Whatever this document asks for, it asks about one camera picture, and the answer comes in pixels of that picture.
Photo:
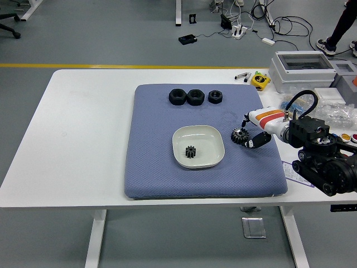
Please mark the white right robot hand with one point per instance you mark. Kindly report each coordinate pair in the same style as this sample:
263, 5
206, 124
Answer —
269, 120

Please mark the large dark bevel gear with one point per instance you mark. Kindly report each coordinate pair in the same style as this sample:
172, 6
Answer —
238, 136

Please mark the white square dish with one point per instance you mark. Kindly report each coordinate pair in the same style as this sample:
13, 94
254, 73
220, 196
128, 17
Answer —
203, 139

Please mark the small black spur gear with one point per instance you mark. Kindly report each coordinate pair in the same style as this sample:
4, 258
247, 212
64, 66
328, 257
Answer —
190, 152

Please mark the grey junction box clear lid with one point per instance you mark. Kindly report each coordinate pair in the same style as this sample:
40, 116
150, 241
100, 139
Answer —
301, 75

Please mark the small black hex nut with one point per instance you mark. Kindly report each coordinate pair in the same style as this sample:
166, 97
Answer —
215, 96

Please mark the small white plastic box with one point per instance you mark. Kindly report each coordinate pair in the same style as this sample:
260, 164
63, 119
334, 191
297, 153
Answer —
329, 95

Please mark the large black hex nut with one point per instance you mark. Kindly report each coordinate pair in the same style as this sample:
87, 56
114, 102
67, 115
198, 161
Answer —
195, 97
177, 97

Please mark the grey three-button control box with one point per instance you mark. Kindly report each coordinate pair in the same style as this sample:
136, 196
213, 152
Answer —
346, 137

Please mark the grey box with window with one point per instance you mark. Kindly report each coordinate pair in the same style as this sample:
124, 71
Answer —
347, 83

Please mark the blue resistor tape strip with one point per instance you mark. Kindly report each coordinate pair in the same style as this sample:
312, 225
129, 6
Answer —
284, 105

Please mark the clear plastic parts bag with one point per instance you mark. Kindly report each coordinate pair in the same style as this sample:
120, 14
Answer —
293, 90

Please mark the yellow tape measure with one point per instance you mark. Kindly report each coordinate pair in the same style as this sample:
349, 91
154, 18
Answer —
260, 81

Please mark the silver pen tool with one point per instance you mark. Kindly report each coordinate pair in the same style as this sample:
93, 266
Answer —
242, 76

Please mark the purple-edged label card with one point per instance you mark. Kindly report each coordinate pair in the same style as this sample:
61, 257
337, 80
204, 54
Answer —
288, 171

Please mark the crumpled clear plastic bag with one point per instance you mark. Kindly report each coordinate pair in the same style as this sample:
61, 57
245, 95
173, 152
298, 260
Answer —
334, 109

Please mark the white power adapter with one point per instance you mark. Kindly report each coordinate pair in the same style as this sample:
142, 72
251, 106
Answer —
268, 41

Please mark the white power strip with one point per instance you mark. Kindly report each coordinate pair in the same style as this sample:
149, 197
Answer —
239, 31

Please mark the slanted white desk leg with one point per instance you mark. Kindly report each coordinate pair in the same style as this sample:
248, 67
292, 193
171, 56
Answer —
267, 12

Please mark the black charger device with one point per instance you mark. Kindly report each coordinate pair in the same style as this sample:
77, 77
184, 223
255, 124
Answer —
225, 21

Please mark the metal floor outlet plate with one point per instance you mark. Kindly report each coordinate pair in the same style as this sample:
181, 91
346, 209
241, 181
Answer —
253, 227

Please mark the black power adapter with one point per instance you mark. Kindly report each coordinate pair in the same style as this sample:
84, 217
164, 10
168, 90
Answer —
187, 39

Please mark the table height control panel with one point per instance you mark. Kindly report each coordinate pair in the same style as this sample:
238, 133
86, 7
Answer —
344, 208

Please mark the blue-grey padded mat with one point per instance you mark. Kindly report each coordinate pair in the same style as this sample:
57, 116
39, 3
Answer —
156, 156

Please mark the person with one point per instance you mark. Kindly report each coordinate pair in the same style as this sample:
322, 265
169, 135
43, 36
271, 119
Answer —
341, 22

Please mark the white table leg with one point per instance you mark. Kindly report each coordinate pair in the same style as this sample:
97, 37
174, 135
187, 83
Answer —
295, 240
96, 237

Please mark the white desk foot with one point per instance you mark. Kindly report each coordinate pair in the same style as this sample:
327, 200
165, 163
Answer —
30, 9

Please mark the black office chair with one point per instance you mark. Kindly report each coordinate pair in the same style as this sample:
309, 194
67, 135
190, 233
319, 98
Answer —
8, 16

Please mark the small black bracket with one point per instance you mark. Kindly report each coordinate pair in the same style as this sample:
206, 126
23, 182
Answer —
193, 19

